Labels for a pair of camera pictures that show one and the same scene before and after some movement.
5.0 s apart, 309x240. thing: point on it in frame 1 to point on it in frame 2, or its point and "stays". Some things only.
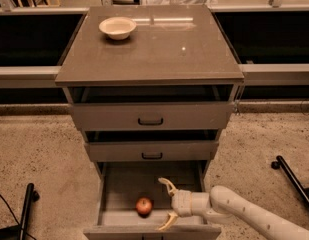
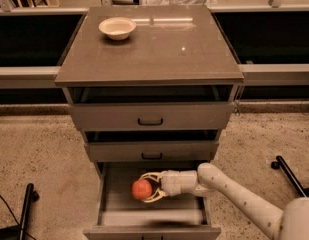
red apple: (144, 207) to (141, 189)
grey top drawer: (151, 116) stays
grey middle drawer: (152, 151) stays
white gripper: (181, 203) to (170, 183)
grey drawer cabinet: (152, 106) stays
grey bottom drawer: (133, 204) stays
